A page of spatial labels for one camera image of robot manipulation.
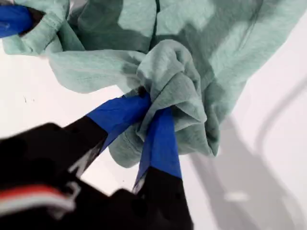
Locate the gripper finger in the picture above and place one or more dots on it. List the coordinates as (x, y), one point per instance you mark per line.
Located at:
(120, 115)
(14, 19)
(163, 155)

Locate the pale green t-shirt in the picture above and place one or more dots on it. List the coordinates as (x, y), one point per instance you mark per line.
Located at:
(192, 36)

